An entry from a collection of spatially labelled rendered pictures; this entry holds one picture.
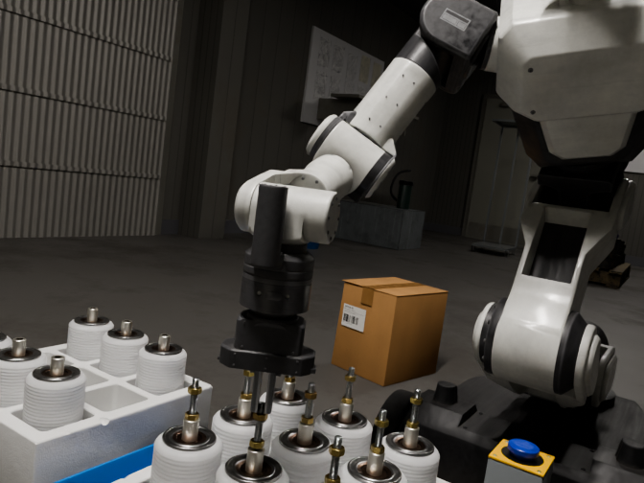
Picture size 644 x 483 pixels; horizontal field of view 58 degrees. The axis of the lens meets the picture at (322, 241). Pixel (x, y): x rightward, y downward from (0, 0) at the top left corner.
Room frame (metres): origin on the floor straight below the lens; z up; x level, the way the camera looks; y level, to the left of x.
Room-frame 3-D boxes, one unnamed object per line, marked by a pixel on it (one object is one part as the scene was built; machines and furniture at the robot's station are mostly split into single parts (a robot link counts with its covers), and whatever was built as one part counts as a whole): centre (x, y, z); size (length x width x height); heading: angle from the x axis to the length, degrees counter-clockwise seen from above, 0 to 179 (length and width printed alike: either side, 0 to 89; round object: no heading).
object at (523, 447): (0.74, -0.30, 0.32); 0.04 x 0.04 x 0.02
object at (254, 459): (0.73, 0.05, 0.26); 0.02 x 0.02 x 0.03
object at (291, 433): (0.83, -0.01, 0.25); 0.08 x 0.08 x 0.01
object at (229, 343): (0.73, 0.05, 0.45); 0.13 x 0.10 x 0.12; 90
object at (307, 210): (0.71, 0.04, 0.57); 0.11 x 0.11 x 0.11; 75
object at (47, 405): (0.96, 0.42, 0.16); 0.10 x 0.10 x 0.18
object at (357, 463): (0.77, -0.11, 0.25); 0.08 x 0.08 x 0.01
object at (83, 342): (1.29, 0.49, 0.16); 0.10 x 0.10 x 0.18
